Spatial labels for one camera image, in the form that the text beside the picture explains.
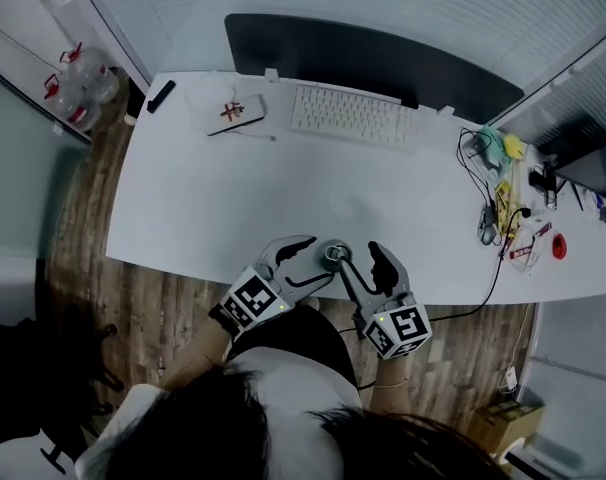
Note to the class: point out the person's left forearm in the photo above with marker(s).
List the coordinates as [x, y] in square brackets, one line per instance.
[198, 355]

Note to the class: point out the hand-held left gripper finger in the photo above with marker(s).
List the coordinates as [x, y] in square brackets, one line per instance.
[310, 275]
[295, 248]

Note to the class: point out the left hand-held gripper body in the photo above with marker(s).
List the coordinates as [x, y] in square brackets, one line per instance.
[250, 300]

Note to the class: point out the red round container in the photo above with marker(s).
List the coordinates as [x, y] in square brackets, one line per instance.
[560, 246]

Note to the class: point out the white keyboard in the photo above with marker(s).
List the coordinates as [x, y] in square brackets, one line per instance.
[350, 115]

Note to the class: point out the green plastic packet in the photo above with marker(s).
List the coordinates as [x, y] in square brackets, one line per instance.
[490, 145]

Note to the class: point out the white desk bracket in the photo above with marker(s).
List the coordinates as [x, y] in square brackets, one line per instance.
[445, 110]
[272, 74]

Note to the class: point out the black office chair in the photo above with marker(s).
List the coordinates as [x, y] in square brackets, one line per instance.
[38, 368]

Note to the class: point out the black computer monitor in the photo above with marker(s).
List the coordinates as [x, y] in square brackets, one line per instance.
[363, 58]

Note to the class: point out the yellow soft toy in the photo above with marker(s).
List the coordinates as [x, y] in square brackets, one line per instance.
[514, 148]

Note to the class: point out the white crumpled plastic bag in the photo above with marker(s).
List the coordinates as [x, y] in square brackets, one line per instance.
[210, 88]

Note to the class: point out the white packet with red strip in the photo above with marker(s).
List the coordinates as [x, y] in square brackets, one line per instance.
[530, 245]

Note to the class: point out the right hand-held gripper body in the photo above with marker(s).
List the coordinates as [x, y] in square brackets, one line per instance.
[398, 330]

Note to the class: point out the person's right forearm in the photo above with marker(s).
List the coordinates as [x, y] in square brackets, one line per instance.
[390, 383]

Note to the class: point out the grey computer mouse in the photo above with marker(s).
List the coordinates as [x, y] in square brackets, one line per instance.
[489, 228]

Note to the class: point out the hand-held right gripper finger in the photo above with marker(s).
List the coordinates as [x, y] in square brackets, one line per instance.
[355, 280]
[389, 268]

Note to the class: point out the person's white shirt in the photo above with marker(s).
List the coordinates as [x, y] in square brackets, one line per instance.
[303, 393]

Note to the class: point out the black remote control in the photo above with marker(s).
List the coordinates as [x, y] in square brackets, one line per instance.
[161, 96]

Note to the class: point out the dark laptop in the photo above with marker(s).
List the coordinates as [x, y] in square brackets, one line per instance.
[588, 160]

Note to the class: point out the cardboard box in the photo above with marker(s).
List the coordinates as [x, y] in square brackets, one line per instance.
[508, 420]

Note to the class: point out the silver metal bottle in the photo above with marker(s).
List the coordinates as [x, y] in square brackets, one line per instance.
[328, 263]

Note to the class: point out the white power adapter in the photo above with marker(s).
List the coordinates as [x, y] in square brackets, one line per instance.
[510, 380]

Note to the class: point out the person's black shorts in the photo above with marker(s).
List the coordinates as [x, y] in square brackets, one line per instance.
[303, 333]

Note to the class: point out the white box with red print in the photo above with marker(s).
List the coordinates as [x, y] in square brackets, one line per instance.
[233, 114]

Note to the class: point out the yellow snack packet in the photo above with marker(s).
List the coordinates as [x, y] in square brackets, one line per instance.
[504, 203]

